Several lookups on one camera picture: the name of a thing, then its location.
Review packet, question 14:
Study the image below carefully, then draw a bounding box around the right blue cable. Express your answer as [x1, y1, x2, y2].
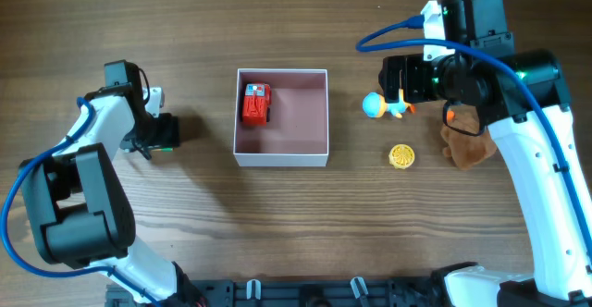
[354, 14, 592, 271]

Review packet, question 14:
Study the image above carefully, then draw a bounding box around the brown plush toy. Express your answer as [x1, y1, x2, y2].
[440, 111, 498, 171]

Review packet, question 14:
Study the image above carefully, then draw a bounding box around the blue cable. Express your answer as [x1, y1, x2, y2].
[354, 14, 592, 271]
[0, 96, 158, 307]

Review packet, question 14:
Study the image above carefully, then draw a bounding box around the yellow round plastic toy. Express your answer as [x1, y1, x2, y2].
[388, 144, 415, 169]

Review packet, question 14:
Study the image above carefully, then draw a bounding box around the left blue cable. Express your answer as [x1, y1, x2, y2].
[0, 96, 158, 307]

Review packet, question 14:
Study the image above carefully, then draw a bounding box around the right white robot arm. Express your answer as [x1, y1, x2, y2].
[377, 0, 591, 306]

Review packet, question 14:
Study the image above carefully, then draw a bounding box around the red toy fire truck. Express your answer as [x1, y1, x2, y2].
[241, 83, 272, 127]

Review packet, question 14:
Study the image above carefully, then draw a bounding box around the colourful puzzle cube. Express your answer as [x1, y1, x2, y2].
[148, 147, 174, 152]

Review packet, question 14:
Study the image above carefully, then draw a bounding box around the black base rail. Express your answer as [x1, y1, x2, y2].
[105, 276, 510, 307]

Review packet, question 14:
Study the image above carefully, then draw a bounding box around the blue and orange duck toy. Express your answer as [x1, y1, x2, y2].
[362, 89, 416, 118]

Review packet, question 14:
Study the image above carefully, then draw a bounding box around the white box with brown interior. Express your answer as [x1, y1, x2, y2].
[232, 68, 329, 167]

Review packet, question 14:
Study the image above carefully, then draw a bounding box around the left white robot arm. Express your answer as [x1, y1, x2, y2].
[16, 95, 205, 306]

